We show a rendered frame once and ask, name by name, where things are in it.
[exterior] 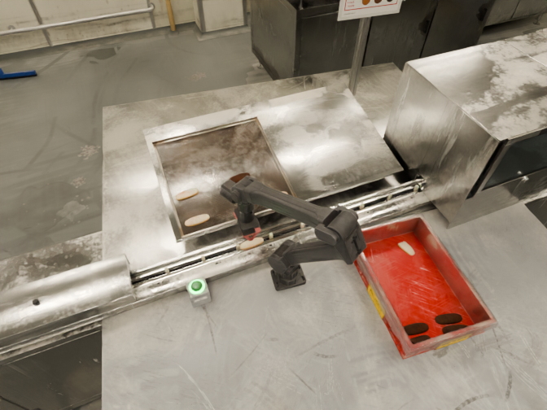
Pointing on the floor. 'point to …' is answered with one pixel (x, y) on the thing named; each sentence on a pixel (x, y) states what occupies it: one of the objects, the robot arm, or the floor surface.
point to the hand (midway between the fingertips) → (247, 231)
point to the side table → (339, 338)
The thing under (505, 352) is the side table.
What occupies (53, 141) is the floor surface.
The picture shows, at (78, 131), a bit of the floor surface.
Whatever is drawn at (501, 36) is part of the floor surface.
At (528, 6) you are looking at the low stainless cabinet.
